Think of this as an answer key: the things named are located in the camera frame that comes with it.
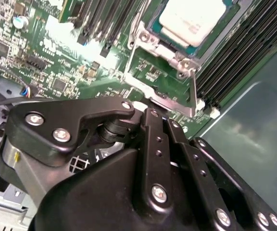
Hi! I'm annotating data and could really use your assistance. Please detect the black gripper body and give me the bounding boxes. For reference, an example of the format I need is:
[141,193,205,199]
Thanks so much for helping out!
[31,147,213,231]

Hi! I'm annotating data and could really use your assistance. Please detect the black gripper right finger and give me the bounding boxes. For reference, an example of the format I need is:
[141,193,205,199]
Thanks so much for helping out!
[164,117,277,231]

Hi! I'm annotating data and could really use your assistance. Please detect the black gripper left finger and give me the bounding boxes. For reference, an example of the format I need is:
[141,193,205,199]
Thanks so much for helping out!
[0,97,176,217]

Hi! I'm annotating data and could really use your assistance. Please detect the metal socket cover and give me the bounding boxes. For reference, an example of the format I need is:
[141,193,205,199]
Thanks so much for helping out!
[122,44,200,118]

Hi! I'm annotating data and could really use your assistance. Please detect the metal locking lever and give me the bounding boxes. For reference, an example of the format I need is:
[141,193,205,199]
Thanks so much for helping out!
[128,9,141,50]

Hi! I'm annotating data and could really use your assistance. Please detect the silver CPU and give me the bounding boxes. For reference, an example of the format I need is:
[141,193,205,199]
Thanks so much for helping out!
[151,0,238,56]

